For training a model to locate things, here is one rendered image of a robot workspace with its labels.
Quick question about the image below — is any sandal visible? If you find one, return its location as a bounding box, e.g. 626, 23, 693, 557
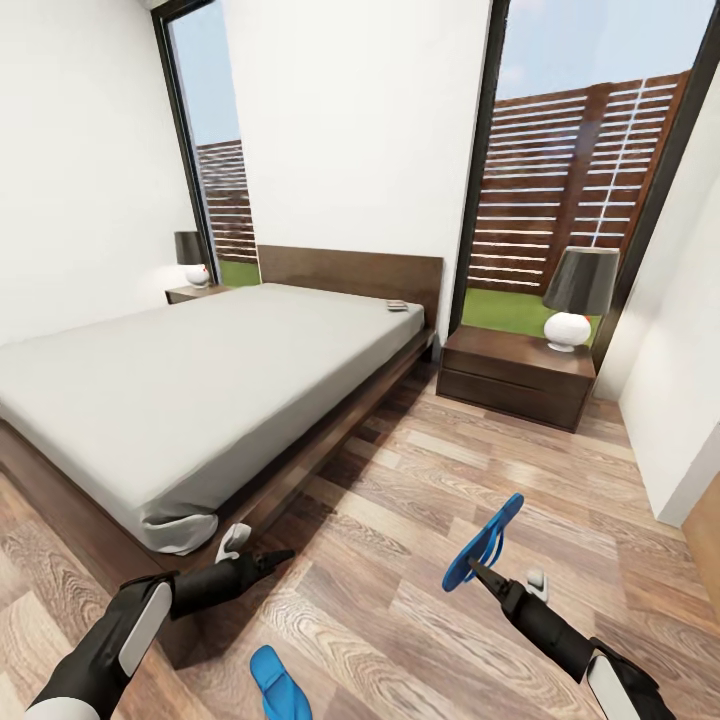
250, 645, 312, 720
442, 493, 524, 593

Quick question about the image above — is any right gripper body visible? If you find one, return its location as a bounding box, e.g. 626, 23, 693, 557
501, 581, 567, 659

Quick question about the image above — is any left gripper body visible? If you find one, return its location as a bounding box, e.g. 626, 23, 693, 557
200, 551, 258, 609

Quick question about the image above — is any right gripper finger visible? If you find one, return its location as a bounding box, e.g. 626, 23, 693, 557
466, 557, 515, 604

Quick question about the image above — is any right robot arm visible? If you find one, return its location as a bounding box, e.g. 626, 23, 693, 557
466, 557, 677, 720

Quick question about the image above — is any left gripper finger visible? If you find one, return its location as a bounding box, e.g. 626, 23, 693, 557
253, 549, 295, 580

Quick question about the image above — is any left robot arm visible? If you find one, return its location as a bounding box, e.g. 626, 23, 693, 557
19, 523, 295, 720

